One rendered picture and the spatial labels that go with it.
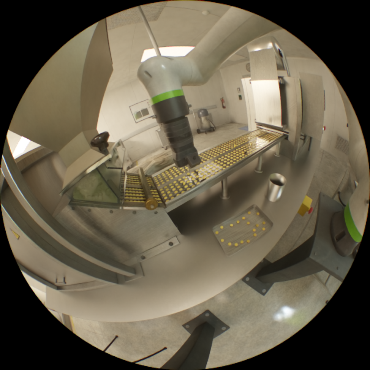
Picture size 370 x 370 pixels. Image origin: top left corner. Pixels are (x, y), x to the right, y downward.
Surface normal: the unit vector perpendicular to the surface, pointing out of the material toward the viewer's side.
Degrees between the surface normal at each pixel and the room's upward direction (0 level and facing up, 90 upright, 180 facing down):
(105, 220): 90
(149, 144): 90
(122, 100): 90
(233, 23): 111
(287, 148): 90
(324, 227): 0
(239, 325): 0
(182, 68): 103
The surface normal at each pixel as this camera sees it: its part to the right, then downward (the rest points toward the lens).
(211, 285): -0.26, -0.74
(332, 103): -0.86, 0.47
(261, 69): -0.90, 0.21
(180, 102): 0.60, 0.37
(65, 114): 0.51, 0.74
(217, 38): -0.53, 0.83
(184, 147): 0.47, 0.58
